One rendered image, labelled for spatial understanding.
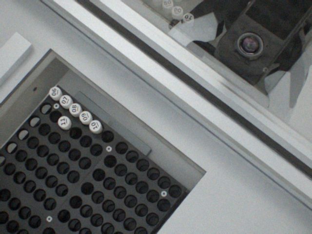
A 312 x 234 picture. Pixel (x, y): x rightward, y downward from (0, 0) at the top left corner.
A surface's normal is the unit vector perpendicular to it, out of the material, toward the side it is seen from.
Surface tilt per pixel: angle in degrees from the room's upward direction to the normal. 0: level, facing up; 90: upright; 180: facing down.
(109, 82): 0
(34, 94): 90
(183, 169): 1
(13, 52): 0
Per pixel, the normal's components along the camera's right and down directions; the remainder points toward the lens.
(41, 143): -0.05, -0.25
